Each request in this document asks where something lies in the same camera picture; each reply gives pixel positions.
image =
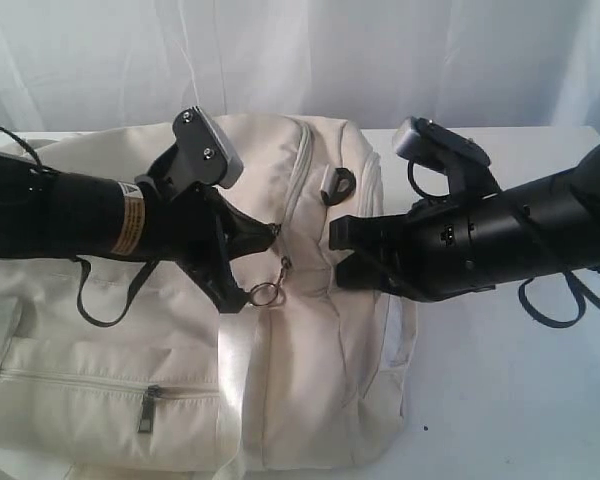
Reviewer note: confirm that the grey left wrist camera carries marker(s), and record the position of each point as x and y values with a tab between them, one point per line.
204	154

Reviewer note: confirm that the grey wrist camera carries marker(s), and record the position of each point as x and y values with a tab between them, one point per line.
204	154
420	140

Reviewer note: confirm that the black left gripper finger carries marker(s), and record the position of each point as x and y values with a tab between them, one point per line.
210	270
240	234

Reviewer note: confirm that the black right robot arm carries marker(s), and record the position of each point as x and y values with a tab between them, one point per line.
544	227

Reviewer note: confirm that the cream fabric duffel bag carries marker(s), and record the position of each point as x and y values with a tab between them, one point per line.
165	386

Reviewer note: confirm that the metal key ring zipper pull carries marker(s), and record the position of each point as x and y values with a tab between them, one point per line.
266	294

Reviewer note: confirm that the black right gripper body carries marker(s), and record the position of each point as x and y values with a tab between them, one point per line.
432	253

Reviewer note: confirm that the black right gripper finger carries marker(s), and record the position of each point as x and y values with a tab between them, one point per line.
365	233
371	269

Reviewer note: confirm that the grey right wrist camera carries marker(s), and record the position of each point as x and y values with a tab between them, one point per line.
420	140

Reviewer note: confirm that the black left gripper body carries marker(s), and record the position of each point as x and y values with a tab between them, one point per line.
185	228

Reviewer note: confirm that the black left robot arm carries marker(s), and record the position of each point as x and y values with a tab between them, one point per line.
46	213

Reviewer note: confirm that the white backdrop curtain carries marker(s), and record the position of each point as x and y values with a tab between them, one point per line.
94	65

